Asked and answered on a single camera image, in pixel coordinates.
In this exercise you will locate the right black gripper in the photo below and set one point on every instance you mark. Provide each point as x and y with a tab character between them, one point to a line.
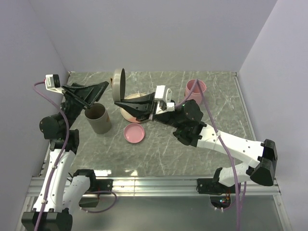
144	108

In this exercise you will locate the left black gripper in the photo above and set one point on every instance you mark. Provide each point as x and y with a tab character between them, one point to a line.
86	94

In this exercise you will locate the pink round lid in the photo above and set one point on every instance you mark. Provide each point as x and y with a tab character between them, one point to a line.
134	133

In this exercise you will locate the grey cylindrical container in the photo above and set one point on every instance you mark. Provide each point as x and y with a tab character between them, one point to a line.
98	118

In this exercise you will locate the grey round lid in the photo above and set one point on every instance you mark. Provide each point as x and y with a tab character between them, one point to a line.
118	84

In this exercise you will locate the pink cylindrical container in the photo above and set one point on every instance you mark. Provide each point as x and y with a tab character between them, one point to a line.
196	95

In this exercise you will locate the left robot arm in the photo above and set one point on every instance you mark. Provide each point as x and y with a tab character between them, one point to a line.
56	203

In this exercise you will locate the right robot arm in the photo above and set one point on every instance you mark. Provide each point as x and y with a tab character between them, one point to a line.
258	158

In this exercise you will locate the pink and cream plate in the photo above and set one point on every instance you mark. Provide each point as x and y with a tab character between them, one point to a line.
127	115

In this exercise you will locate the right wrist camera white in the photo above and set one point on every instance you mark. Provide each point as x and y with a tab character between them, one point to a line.
163	93

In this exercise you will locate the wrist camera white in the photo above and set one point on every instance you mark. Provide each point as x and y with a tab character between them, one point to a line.
52	83
163	93

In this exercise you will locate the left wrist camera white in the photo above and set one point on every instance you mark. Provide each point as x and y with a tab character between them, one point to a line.
52	83

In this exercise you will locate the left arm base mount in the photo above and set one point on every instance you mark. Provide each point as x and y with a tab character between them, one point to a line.
100	187

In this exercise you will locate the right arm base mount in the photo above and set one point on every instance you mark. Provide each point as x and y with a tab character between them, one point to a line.
220	195

